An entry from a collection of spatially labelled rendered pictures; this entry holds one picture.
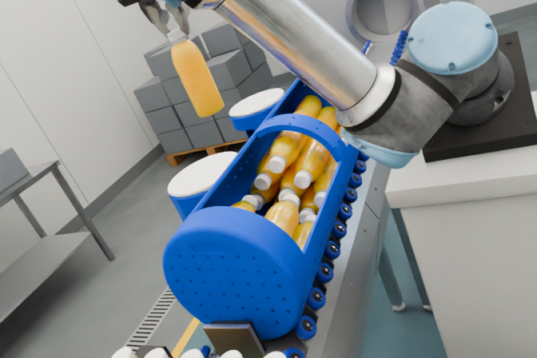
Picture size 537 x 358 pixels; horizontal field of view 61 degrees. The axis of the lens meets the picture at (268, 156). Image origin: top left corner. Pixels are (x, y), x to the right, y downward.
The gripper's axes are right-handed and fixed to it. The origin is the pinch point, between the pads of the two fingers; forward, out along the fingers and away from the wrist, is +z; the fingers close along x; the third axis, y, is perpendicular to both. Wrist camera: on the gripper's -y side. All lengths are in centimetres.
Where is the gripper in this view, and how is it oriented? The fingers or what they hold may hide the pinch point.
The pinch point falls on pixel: (176, 33)
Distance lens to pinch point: 111.1
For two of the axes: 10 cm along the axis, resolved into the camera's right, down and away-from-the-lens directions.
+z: 4.0, 7.7, 4.9
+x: -8.7, 1.5, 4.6
